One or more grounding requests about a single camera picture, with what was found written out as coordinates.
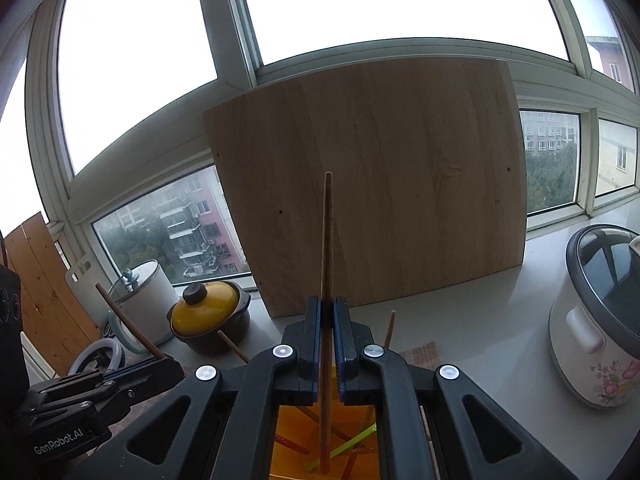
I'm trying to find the white cutting board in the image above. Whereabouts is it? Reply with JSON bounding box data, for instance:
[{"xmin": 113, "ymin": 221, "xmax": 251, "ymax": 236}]
[{"xmin": 65, "ymin": 255, "xmax": 111, "ymax": 328}]

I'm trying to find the white teal canister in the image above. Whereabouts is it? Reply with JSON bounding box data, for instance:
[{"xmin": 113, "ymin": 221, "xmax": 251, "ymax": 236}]
[{"xmin": 108, "ymin": 259, "xmax": 179, "ymax": 344}]

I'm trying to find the wooden chopstick red tip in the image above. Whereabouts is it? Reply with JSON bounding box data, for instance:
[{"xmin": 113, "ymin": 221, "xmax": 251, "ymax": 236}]
[{"xmin": 319, "ymin": 171, "xmax": 333, "ymax": 474}]

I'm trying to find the green plastic spoon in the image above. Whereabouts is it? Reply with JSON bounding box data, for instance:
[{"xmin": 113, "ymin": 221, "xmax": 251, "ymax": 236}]
[{"xmin": 305, "ymin": 422, "xmax": 378, "ymax": 472}]

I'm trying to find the black pot yellow lid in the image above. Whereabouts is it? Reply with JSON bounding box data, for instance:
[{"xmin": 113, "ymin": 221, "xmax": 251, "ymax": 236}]
[{"xmin": 167, "ymin": 281, "xmax": 250, "ymax": 356}]

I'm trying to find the brown wooden plank panel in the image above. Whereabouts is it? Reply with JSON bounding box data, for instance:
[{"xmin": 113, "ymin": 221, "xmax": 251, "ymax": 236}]
[{"xmin": 6, "ymin": 214, "xmax": 101, "ymax": 376}]

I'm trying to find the white floral rice cooker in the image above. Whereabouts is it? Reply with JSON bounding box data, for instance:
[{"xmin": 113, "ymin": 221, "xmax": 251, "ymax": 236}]
[{"xmin": 548, "ymin": 223, "xmax": 639, "ymax": 410}]

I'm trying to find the light wooden board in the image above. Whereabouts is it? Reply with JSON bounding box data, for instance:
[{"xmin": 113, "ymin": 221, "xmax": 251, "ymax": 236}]
[{"xmin": 204, "ymin": 58, "xmax": 526, "ymax": 318}]

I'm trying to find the orange plastic utensil holder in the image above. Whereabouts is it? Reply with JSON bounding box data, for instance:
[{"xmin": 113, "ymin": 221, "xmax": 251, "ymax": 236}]
[{"xmin": 268, "ymin": 401, "xmax": 384, "ymax": 480}]

